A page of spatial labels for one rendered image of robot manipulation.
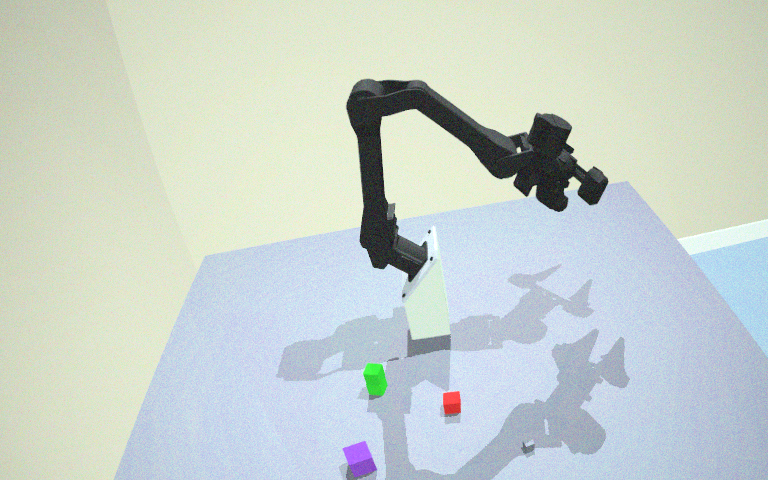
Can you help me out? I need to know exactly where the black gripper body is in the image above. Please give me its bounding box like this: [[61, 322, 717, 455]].
[[548, 148, 608, 205]]

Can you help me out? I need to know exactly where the red block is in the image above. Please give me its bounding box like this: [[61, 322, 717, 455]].
[[443, 391, 461, 414]]

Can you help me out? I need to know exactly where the green block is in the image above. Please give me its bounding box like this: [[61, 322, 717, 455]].
[[363, 363, 385, 385], [366, 376, 388, 396]]

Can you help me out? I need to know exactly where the purple cube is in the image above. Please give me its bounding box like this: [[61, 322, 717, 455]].
[[342, 441, 377, 478]]

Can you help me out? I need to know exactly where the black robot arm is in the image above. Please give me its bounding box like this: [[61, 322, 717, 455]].
[[346, 78, 572, 283]]

